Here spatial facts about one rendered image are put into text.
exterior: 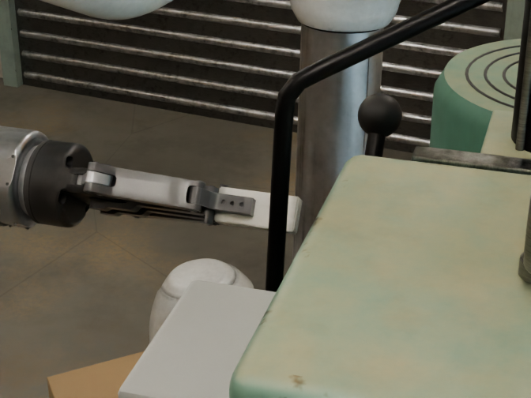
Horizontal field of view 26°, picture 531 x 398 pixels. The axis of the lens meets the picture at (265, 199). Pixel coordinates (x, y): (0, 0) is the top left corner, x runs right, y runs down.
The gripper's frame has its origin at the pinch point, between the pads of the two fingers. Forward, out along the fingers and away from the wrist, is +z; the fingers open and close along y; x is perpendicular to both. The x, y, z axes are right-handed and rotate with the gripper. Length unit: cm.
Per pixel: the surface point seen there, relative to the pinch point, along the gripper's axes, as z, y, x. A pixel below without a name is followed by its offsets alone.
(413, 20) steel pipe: 16.2, 35.2, 5.9
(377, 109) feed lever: 10.0, 7.2, 8.0
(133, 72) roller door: -148, -321, 95
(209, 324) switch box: 9.6, 40.0, -11.6
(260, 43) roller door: -94, -305, 107
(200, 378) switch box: 10.6, 43.3, -14.1
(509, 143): 21.6, 29.3, 1.3
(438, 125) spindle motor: 16.1, 18.0, 4.6
